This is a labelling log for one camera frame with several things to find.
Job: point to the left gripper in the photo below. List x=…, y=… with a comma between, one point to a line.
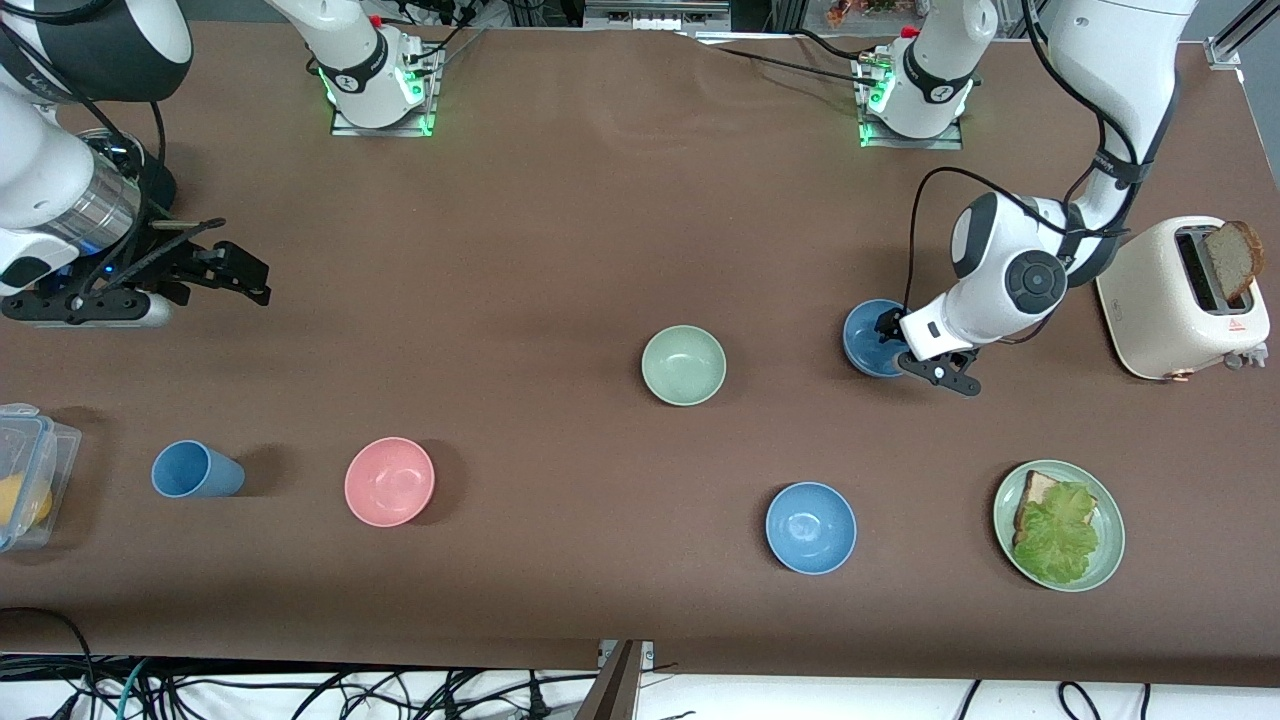
x=888, y=325

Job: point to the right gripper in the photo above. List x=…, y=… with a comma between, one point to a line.
x=168, y=258

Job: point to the dark blue bowl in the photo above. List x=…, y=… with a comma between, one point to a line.
x=862, y=340

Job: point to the green bowl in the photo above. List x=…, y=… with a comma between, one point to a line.
x=684, y=365

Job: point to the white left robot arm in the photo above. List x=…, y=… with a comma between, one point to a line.
x=1110, y=60

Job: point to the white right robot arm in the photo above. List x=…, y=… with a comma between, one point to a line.
x=40, y=170

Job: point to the light blue bowl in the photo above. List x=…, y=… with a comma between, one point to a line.
x=811, y=528

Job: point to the pink bowl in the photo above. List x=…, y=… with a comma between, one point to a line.
x=390, y=482

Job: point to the glass lid blue knob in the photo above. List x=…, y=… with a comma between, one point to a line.
x=115, y=150

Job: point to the blue ribbed cup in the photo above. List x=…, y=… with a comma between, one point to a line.
x=195, y=470

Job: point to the toast slice with lettuce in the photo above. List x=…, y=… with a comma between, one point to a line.
x=1038, y=490

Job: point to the clear plastic food container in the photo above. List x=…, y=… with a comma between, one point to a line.
x=55, y=450

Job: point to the cream toaster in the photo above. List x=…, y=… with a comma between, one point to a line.
x=1150, y=310

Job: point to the green lettuce leaf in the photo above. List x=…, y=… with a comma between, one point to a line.
x=1060, y=535

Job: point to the yellow fruit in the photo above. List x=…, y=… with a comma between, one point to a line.
x=22, y=500

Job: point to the green plate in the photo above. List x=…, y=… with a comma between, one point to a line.
x=1110, y=540

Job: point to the brown bread slice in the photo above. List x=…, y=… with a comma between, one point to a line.
x=1232, y=260

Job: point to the silver metal box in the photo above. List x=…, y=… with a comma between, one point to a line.
x=650, y=18

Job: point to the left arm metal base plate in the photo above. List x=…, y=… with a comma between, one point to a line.
x=940, y=143

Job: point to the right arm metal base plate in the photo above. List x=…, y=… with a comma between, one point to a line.
x=420, y=126

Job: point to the metal table edge bracket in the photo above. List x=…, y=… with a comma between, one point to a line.
x=645, y=652

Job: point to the aluminium frame profile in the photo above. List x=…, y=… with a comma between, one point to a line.
x=1235, y=35

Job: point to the dark wooden post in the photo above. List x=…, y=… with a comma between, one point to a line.
x=612, y=695

